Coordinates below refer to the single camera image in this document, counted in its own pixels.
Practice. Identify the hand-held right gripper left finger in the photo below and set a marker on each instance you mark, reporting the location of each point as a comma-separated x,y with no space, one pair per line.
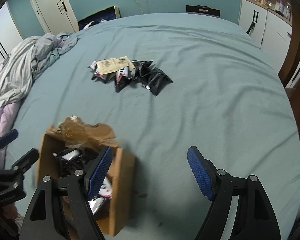
100,172

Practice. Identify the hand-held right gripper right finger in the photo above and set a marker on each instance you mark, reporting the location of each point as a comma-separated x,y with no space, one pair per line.
201,172

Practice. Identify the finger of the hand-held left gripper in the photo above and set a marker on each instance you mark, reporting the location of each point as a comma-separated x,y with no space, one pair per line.
27,158
8,136

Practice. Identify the black white snack packet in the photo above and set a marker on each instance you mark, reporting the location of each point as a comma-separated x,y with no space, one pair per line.
106,188
97,203
70,155

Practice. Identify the brown cardboard box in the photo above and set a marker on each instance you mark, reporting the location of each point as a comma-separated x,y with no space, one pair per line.
122,180

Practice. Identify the pile of snack packets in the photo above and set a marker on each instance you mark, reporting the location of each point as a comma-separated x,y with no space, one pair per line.
156,80

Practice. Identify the pale pink quilt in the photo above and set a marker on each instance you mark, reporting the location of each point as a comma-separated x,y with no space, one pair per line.
2,120

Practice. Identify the crumpled grey blanket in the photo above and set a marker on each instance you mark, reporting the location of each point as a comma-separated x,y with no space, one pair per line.
20,67

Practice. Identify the bed with teal sheet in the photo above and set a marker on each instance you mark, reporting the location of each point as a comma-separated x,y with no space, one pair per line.
202,92

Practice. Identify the white wardrobe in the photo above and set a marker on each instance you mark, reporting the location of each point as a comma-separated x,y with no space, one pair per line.
2,35

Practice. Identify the beige paper sachet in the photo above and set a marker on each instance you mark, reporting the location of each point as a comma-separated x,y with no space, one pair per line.
110,65

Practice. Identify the white room door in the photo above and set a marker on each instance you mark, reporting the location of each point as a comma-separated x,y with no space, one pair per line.
50,2

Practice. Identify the dark blue open box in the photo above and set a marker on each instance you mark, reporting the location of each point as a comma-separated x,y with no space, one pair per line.
102,15

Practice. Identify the white storage cabinet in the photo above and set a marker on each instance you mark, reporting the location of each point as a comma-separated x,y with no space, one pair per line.
272,30

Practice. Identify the black bag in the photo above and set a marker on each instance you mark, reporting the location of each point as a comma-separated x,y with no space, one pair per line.
202,9

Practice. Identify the small bottles on shelf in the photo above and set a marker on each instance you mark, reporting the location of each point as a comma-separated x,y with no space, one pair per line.
280,6

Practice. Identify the brown wooden frame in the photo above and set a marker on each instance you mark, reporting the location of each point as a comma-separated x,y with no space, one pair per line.
293,50

